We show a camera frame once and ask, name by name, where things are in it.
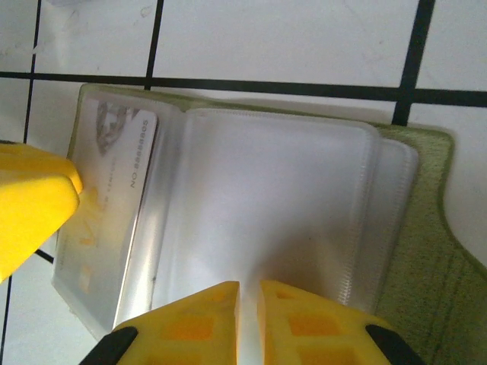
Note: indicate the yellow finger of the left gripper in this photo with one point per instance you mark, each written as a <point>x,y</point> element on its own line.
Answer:
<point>34,205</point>

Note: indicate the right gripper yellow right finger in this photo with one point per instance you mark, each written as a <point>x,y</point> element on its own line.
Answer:
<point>312,334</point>

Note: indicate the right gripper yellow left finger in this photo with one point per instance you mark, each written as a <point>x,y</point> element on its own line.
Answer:
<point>190,331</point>

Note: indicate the silver VIP credit card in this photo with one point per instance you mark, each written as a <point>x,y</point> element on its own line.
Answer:
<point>114,190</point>

